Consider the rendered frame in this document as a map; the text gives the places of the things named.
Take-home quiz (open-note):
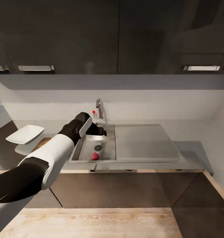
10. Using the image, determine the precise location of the cutting board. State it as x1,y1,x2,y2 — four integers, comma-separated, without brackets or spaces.
30,138,52,153

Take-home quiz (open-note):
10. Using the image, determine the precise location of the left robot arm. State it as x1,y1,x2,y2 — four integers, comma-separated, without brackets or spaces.
0,112,108,232

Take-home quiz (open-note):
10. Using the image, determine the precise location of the vidalia onion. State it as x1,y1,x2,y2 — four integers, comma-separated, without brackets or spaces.
91,152,99,160

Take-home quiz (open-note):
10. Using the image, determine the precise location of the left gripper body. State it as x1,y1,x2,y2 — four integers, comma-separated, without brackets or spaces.
86,125,104,136

